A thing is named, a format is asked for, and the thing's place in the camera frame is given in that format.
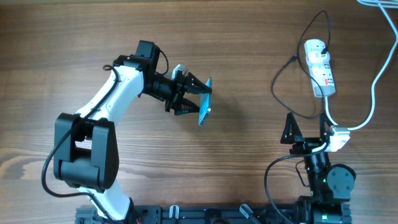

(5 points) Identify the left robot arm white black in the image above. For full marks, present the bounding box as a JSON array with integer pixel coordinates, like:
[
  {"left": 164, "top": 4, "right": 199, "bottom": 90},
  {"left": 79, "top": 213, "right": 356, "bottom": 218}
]
[{"left": 41, "top": 40, "right": 212, "bottom": 223}]

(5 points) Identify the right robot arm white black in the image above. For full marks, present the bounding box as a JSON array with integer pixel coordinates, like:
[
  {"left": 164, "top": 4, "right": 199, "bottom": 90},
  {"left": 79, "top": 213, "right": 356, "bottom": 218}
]
[{"left": 280, "top": 113, "right": 356, "bottom": 224}]

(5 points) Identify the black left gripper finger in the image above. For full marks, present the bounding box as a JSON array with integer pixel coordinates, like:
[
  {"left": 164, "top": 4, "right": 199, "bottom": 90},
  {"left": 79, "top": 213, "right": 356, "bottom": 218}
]
[
  {"left": 185, "top": 72, "right": 212, "bottom": 95},
  {"left": 173, "top": 98, "right": 200, "bottom": 116}
]

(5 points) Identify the white power strip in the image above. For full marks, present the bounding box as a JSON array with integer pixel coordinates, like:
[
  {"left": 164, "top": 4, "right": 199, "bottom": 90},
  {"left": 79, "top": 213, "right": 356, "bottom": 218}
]
[{"left": 304, "top": 39, "right": 336, "bottom": 98}]

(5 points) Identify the black USB charging cable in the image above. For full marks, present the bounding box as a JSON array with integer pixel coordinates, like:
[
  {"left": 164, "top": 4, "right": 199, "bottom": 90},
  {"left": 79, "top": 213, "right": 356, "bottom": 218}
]
[{"left": 271, "top": 10, "right": 332, "bottom": 120}]

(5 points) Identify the blue Galaxy smartphone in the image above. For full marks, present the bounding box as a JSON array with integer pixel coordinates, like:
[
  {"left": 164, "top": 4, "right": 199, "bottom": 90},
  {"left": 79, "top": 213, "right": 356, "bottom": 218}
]
[{"left": 198, "top": 77, "right": 212, "bottom": 126}]

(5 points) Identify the white USB charger plug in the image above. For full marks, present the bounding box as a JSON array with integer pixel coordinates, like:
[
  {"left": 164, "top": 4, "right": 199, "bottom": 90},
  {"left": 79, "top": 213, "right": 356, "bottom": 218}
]
[{"left": 306, "top": 50, "right": 330, "bottom": 66}]

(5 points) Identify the white power strip cord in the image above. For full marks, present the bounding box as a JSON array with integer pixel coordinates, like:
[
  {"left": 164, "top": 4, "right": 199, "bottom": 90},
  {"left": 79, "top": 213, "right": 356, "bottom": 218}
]
[{"left": 324, "top": 0, "right": 398, "bottom": 131}]

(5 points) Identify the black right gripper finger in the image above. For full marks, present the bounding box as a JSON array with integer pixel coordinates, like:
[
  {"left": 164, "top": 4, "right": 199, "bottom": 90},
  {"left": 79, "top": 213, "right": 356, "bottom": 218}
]
[
  {"left": 280, "top": 112, "right": 302, "bottom": 144},
  {"left": 319, "top": 113, "right": 332, "bottom": 142}
]

